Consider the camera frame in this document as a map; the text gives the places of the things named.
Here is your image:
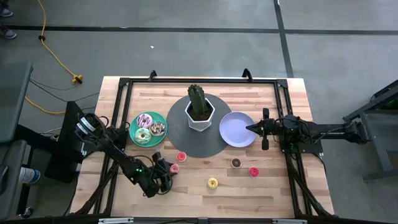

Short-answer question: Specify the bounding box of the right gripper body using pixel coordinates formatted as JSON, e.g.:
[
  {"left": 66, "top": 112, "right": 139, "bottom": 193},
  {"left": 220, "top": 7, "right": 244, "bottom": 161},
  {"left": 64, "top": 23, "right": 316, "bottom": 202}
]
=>
[{"left": 261, "top": 107, "right": 282, "bottom": 151}]

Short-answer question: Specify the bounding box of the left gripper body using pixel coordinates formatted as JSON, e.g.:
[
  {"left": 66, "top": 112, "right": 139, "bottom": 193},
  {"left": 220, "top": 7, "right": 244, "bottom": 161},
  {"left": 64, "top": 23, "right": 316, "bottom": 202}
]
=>
[{"left": 150, "top": 151, "right": 174, "bottom": 195}]

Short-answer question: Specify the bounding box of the large chocolate sprinkled donut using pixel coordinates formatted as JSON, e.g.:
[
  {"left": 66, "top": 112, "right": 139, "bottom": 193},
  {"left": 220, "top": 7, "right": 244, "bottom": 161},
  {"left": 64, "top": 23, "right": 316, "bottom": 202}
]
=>
[{"left": 149, "top": 121, "right": 167, "bottom": 138}]

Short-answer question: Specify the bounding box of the large mint frosted donut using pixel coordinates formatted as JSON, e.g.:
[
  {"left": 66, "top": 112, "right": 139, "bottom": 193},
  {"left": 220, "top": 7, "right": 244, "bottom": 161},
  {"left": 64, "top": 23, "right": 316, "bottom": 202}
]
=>
[{"left": 134, "top": 127, "right": 152, "bottom": 146}]

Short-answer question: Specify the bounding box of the large pink striped donut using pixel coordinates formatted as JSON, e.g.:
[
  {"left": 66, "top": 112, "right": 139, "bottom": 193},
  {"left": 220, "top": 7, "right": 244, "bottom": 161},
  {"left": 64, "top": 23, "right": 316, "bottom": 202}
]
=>
[{"left": 136, "top": 113, "right": 154, "bottom": 129}]

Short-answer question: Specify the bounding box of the lavender plate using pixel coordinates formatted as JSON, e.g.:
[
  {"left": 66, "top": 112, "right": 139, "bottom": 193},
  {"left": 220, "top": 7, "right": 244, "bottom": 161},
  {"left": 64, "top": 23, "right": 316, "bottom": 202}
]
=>
[{"left": 218, "top": 111, "right": 257, "bottom": 149}]

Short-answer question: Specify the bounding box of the green plate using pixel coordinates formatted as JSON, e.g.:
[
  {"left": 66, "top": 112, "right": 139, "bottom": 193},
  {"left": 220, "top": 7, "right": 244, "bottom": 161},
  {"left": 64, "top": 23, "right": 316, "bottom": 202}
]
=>
[{"left": 128, "top": 111, "right": 169, "bottom": 148}]

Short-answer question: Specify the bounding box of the round grey woven mat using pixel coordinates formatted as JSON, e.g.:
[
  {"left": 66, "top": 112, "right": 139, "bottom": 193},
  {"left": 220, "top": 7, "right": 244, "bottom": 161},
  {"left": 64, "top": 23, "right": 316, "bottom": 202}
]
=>
[{"left": 165, "top": 93, "right": 233, "bottom": 159}]

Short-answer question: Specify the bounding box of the white faceted plant pot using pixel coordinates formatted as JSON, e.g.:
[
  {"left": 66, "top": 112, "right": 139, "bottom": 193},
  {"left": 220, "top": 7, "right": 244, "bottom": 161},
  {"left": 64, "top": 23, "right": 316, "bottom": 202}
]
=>
[{"left": 184, "top": 98, "right": 216, "bottom": 133}]

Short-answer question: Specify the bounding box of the green cactus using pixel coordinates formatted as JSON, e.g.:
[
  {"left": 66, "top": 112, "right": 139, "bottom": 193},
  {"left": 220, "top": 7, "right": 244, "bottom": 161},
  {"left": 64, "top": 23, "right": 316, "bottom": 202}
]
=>
[{"left": 187, "top": 83, "right": 210, "bottom": 121}]

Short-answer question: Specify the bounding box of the black equipment box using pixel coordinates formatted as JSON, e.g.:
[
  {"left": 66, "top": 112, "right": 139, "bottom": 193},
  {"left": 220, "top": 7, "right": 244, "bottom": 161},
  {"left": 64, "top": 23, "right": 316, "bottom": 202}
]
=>
[{"left": 44, "top": 100, "right": 86, "bottom": 185}]

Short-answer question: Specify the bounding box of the black metal stand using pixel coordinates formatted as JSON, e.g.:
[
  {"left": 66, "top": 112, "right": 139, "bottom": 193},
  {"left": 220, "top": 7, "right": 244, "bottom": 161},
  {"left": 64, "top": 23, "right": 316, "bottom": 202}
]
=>
[{"left": 342, "top": 78, "right": 398, "bottom": 182}]

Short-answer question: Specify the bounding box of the white bottle blue label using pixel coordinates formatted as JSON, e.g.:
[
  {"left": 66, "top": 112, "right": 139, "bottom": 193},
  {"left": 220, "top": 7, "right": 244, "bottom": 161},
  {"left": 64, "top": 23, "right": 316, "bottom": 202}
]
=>
[{"left": 18, "top": 166, "right": 42, "bottom": 185}]

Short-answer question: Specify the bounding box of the grey table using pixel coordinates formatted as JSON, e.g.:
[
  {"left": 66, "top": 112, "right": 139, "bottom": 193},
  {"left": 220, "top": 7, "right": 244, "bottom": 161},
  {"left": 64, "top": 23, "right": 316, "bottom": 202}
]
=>
[
  {"left": 0, "top": 62, "right": 34, "bottom": 144},
  {"left": 0, "top": 139, "right": 29, "bottom": 220}
]

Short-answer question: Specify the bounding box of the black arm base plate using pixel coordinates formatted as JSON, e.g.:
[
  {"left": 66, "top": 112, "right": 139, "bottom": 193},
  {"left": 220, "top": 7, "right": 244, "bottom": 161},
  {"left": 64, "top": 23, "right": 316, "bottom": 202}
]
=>
[
  {"left": 279, "top": 116, "right": 325, "bottom": 155},
  {"left": 81, "top": 124, "right": 129, "bottom": 155}
]

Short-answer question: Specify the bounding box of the silver bracket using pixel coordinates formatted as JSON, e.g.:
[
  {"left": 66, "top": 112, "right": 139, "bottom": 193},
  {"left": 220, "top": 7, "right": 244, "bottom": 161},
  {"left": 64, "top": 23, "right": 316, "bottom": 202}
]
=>
[
  {"left": 98, "top": 217, "right": 135, "bottom": 224},
  {"left": 272, "top": 218, "right": 308, "bottom": 224}
]

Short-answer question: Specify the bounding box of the yellow extension cable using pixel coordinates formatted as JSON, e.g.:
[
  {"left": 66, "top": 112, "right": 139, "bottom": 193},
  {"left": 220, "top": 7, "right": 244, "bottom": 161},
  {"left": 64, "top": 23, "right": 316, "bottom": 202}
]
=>
[{"left": 24, "top": 0, "right": 85, "bottom": 115}]

